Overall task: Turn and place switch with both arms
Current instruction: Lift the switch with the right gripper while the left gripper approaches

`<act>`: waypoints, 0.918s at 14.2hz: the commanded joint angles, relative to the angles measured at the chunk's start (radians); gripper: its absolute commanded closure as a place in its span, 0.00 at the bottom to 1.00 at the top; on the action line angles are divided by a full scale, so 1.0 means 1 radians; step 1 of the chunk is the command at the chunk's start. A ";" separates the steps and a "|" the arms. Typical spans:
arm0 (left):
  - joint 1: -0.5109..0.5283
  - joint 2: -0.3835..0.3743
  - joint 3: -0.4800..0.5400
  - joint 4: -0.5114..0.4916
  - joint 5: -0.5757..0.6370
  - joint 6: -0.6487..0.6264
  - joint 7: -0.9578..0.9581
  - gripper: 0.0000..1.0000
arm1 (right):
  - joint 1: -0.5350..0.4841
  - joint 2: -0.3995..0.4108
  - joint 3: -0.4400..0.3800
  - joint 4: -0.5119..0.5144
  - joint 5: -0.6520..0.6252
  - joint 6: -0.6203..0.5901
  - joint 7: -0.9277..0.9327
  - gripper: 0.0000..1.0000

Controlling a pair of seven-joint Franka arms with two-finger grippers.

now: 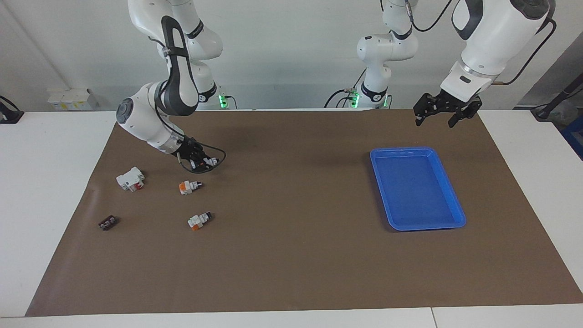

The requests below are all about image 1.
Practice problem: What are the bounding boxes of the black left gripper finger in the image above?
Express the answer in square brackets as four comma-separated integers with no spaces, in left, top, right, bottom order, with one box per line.
[448,101,482,128]
[413,93,445,127]

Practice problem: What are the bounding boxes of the orange white connector lower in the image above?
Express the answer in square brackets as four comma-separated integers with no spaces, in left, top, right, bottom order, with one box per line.
[187,211,213,231]

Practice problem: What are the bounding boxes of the blue plastic tray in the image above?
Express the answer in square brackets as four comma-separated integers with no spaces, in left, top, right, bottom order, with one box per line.
[369,147,466,231]

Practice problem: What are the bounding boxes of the black stand pole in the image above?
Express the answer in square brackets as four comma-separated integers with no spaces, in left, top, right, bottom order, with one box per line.
[532,73,583,122]

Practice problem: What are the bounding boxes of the blue crate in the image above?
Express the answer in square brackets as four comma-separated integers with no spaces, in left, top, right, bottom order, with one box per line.
[561,116,583,160]

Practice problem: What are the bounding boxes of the white background boxes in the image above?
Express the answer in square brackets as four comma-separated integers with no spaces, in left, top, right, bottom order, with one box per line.
[47,88,99,111]

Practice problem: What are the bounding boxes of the brown table mat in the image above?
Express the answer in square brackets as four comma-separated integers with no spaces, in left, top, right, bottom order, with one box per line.
[25,109,583,317]

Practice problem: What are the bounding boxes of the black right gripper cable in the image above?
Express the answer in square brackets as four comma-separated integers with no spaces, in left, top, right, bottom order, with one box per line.
[155,102,226,174]

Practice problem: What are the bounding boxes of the black left base cable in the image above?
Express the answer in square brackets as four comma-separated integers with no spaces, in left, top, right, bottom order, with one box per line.
[324,68,368,109]

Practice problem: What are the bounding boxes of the black clamp mount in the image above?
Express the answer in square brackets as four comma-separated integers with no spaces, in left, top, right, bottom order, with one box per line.
[0,95,24,124]

